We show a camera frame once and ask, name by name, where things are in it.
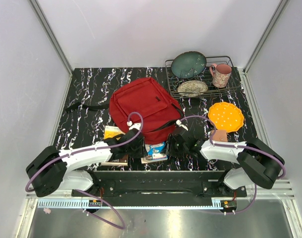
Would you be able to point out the blue children's book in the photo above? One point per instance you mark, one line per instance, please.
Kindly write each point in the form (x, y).
(155, 153)

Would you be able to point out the red student backpack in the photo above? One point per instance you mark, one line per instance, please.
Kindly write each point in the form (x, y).
(147, 97)

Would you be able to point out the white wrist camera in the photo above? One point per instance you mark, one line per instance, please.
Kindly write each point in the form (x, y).
(179, 124)
(132, 126)

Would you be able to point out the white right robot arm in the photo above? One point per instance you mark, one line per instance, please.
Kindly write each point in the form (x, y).
(259, 164)

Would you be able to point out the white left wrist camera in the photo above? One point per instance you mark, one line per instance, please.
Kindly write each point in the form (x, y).
(132, 126)

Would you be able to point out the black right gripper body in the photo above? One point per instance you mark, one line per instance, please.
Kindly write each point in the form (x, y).
(174, 148)

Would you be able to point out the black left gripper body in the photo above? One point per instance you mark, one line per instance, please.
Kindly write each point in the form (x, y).
(137, 152)

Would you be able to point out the teal glazed plate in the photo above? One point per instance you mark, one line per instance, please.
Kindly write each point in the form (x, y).
(188, 64)

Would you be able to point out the yellow polka dot plate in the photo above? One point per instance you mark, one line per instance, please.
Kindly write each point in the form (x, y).
(226, 116)

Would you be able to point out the grey wire dish rack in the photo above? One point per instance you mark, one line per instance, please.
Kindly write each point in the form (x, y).
(174, 82)

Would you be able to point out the speckled cream plate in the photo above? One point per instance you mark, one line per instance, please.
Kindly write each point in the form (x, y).
(192, 88)

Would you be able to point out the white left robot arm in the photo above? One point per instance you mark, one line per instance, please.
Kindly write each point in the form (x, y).
(55, 169)

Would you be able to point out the aluminium frame rail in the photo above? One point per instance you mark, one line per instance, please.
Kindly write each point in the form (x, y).
(50, 34)

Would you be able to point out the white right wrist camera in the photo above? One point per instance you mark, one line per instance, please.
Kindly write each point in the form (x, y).
(179, 124)

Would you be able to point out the brown paperback book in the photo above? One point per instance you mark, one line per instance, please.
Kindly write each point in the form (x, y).
(119, 162)

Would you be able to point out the pink patterned mug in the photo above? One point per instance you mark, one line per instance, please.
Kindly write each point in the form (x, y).
(220, 74)

